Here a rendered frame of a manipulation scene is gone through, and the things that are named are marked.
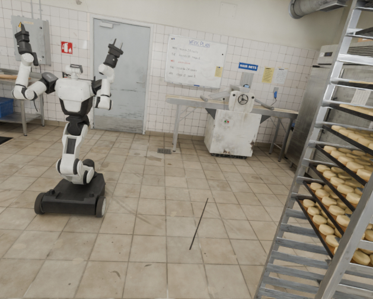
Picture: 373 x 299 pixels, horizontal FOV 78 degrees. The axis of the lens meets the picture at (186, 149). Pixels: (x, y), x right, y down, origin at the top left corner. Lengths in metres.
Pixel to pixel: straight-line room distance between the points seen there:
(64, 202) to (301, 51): 4.83
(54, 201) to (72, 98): 0.93
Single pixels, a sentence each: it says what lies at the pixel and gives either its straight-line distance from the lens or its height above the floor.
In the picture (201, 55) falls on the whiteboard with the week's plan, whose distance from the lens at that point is 4.74.
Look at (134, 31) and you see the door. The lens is 4.77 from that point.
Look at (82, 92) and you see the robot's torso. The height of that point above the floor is 1.16.
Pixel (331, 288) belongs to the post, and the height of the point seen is 0.89.
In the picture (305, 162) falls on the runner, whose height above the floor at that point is 1.14.
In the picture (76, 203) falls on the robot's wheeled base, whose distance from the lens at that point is 2.37.
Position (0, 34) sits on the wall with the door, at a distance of 5.46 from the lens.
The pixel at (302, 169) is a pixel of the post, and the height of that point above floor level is 1.10.
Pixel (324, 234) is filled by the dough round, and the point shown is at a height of 0.95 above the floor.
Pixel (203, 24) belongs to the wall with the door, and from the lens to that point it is 4.80.
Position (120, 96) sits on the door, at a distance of 4.84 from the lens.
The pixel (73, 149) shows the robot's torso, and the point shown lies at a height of 0.66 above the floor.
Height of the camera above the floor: 1.48
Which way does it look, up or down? 20 degrees down
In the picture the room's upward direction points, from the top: 8 degrees clockwise
